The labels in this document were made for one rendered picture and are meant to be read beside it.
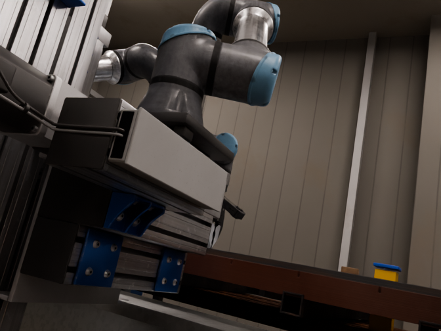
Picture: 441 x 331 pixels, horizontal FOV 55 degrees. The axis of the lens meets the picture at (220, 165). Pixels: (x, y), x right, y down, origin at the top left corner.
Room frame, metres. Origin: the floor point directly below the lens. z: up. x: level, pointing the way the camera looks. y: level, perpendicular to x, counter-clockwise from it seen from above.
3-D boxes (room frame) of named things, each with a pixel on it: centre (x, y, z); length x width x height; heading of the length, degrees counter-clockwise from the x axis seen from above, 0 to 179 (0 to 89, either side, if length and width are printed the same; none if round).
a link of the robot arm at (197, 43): (0.84, 0.12, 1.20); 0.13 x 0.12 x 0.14; 91
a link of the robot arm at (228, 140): (1.25, 0.01, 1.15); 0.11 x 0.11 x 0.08; 1
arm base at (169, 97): (0.84, 0.12, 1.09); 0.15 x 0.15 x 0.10
